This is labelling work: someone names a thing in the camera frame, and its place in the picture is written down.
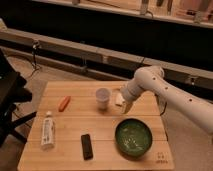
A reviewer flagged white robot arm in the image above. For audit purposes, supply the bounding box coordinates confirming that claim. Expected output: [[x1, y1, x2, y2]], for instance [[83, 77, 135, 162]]
[[120, 66, 213, 135]]

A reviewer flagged green ceramic bowl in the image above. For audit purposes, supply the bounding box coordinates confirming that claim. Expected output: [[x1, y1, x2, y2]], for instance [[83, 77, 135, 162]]
[[115, 118, 153, 158]]

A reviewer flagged black remote control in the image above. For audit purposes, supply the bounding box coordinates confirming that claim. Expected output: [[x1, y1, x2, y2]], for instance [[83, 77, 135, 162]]
[[81, 134, 93, 160]]

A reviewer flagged orange carrot toy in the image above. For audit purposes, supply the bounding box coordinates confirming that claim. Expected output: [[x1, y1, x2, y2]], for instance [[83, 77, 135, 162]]
[[58, 96, 71, 112]]

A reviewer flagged white tube bottle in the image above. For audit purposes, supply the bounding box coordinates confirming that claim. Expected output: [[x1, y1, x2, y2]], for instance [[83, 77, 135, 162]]
[[41, 111, 54, 149]]

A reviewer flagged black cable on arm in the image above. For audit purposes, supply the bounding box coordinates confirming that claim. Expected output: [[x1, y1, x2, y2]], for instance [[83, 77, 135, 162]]
[[155, 94, 168, 117]]

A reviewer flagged black wall cable left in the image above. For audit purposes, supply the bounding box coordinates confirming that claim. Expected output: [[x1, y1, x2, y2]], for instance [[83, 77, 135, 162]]
[[31, 39, 43, 73]]

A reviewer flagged black chair frame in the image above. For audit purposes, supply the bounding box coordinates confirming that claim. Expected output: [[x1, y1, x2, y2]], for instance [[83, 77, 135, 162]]
[[0, 49, 36, 147]]

